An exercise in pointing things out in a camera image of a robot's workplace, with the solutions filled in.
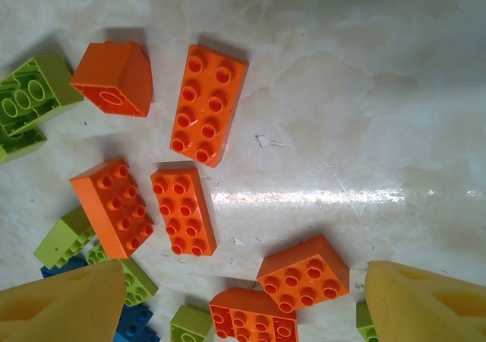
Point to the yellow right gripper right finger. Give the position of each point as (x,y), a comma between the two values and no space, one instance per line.
(425,311)

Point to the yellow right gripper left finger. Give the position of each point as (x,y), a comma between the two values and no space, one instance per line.
(57,311)

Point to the green sloped lego brick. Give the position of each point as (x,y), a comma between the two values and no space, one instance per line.
(53,243)

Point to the green studded lego brick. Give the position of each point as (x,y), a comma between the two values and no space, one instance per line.
(140,281)

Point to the orange two-by-four lego brick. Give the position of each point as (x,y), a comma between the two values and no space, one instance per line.
(102,213)
(207,106)
(184,213)

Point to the green small lego brick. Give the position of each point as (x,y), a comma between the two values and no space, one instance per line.
(190,323)

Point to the orange sloped lego brick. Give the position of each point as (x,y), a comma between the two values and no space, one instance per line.
(303,254)

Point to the green long lego brick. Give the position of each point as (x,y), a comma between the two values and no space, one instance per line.
(53,76)

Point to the orange curved lego brick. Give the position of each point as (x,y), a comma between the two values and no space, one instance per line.
(106,68)
(243,300)

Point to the blue lego brick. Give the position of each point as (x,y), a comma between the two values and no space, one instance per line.
(53,271)
(134,323)

